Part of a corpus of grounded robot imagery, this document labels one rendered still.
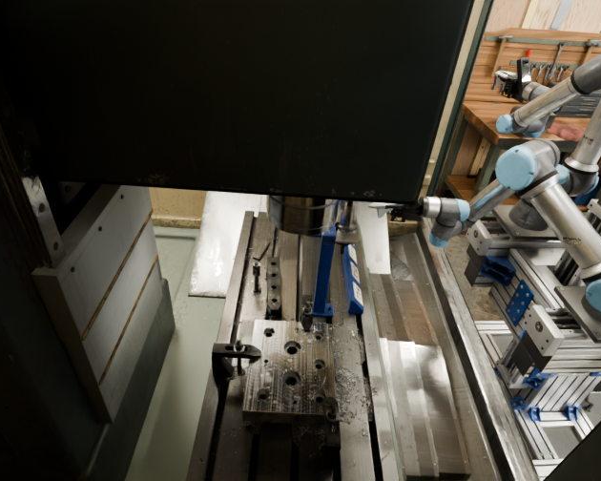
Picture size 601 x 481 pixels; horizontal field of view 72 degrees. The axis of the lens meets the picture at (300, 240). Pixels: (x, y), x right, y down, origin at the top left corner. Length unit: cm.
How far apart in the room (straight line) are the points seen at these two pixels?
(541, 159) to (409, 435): 89
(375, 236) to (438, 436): 94
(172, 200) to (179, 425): 113
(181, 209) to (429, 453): 155
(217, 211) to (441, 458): 136
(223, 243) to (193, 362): 58
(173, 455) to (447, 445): 84
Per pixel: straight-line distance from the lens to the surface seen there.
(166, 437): 150
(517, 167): 133
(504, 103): 392
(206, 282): 187
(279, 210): 84
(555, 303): 170
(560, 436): 233
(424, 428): 145
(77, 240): 90
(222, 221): 200
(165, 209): 224
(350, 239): 120
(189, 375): 161
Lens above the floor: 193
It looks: 37 degrees down
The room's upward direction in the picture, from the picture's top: 5 degrees clockwise
